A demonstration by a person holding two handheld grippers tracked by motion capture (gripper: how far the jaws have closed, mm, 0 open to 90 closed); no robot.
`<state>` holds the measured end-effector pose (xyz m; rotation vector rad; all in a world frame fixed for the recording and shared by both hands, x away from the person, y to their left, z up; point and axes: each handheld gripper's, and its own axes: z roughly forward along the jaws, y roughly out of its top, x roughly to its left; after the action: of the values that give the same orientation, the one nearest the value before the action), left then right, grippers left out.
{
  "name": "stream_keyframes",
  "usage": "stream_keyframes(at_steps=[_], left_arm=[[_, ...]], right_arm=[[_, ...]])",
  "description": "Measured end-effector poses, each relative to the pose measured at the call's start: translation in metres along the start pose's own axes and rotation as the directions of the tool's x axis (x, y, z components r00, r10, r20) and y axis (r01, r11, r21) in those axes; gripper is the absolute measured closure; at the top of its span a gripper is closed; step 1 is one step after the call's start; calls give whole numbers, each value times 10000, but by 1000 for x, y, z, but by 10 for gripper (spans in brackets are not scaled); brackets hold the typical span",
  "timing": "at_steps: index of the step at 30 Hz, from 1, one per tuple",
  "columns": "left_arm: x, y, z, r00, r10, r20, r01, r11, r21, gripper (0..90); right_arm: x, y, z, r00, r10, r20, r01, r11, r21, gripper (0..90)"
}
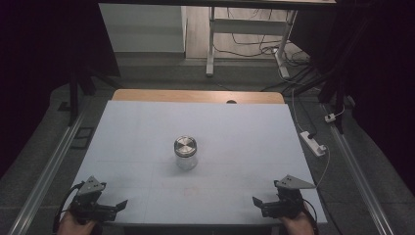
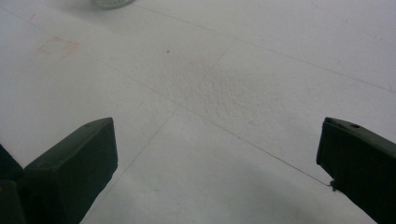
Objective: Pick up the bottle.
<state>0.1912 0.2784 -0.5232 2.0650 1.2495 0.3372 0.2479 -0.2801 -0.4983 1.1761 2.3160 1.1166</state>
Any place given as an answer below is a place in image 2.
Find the white table cover sheet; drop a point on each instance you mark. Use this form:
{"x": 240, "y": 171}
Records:
{"x": 218, "y": 93}

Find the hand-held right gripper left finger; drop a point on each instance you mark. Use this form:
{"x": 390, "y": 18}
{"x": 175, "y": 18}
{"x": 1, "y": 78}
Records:
{"x": 71, "y": 165}

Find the clear glass jar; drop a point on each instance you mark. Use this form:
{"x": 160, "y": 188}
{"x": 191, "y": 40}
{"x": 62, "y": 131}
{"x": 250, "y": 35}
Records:
{"x": 112, "y": 3}

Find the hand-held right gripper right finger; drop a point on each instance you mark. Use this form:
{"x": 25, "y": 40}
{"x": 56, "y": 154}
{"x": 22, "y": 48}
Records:
{"x": 361, "y": 161}

